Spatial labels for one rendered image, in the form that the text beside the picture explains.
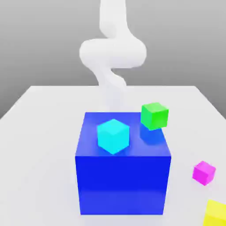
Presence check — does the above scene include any small cyan cube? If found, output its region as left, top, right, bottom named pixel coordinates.
left=97, top=118, right=130, bottom=155

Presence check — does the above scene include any small green cube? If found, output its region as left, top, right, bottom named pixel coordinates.
left=140, top=102, right=170, bottom=131

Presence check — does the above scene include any large blue box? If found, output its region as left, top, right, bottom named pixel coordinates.
left=75, top=112, right=172, bottom=215

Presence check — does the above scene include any small magenta cube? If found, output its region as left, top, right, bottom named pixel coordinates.
left=192, top=160, right=216, bottom=186

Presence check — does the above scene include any large yellow box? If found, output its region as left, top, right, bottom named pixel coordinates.
left=203, top=199, right=226, bottom=226

